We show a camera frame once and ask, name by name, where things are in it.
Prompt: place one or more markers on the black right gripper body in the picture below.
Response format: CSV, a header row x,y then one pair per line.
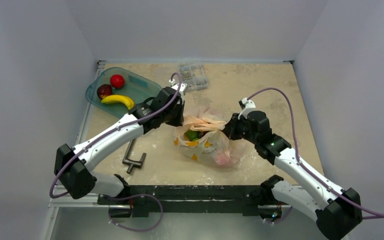
x,y
231,127

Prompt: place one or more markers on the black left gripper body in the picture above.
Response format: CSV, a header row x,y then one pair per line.
x,y
174,117

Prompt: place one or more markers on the green fake custard apple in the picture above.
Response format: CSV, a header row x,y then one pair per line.
x,y
192,135

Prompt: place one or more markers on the translucent orange plastic bag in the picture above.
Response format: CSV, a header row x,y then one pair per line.
x,y
213,148

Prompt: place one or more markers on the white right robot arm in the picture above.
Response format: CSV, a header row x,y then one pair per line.
x,y
333,208

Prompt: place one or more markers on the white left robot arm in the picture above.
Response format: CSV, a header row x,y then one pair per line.
x,y
74,166

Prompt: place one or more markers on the yellow fake banana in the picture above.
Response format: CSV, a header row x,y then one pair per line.
x,y
116,98

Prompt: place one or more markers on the dark red fake apple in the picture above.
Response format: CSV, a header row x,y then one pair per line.
x,y
104,91

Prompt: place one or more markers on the teal plastic tray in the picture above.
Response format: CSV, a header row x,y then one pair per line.
x,y
136,87

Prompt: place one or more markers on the clear screw organizer box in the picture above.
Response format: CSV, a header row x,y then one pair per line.
x,y
193,74

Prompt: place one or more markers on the black metal clamp tool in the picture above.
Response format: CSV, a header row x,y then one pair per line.
x,y
131,163

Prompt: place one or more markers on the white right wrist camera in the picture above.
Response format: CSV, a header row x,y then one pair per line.
x,y
246,106

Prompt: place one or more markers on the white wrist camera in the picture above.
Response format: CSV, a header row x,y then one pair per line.
x,y
181,87
246,106

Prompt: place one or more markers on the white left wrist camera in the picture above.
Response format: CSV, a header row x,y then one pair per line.
x,y
181,87

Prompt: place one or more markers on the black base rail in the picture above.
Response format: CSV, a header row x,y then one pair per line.
x,y
249,200

